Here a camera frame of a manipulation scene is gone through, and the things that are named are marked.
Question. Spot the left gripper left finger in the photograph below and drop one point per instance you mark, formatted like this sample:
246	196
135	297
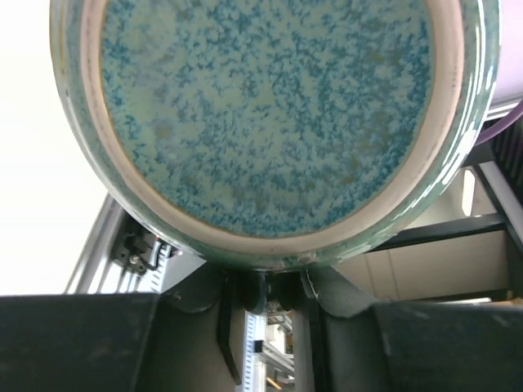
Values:
189	338

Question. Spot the teal speckled ceramic mug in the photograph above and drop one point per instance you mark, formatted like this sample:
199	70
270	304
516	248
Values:
275	135

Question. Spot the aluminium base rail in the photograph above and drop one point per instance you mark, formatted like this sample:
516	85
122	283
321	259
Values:
122	256

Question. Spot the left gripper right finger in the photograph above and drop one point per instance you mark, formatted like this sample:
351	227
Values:
352	341

